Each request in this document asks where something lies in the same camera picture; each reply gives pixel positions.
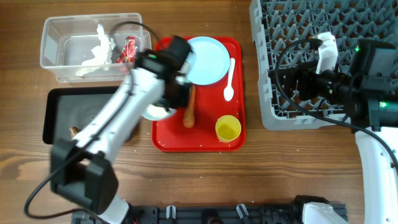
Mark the blue bowl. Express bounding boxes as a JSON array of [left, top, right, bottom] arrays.
[[142, 105, 177, 121]]

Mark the yellow cup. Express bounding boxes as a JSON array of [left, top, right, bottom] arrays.
[[215, 115, 242, 142]]

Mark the brown food scrap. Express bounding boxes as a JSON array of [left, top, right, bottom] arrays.
[[69, 126, 80, 139]]

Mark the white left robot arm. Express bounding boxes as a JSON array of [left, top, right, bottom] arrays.
[[50, 36, 193, 223]]

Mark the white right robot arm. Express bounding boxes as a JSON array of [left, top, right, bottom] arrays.
[[274, 37, 397, 223]]

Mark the grey dishwasher rack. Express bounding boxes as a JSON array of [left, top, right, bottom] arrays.
[[249, 0, 397, 131]]

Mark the clear plastic waste bin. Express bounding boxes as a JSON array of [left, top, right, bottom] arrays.
[[40, 13, 152, 83]]

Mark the black waste tray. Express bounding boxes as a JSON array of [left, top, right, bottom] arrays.
[[42, 86, 118, 145]]

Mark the red snack wrapper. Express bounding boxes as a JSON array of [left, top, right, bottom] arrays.
[[116, 36, 137, 63]]

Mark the light blue plate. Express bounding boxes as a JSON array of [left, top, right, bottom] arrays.
[[187, 37, 230, 85]]

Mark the orange carrot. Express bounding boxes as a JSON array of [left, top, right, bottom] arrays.
[[183, 85, 196, 128]]

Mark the white crumpled tissue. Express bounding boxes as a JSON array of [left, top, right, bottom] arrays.
[[75, 24, 116, 77]]

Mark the white plastic spoon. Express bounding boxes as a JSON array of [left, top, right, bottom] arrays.
[[223, 58, 236, 101]]

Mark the red serving tray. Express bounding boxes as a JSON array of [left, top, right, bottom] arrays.
[[151, 37, 246, 152]]

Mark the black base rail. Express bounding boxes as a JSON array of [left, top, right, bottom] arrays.
[[71, 203, 348, 224]]

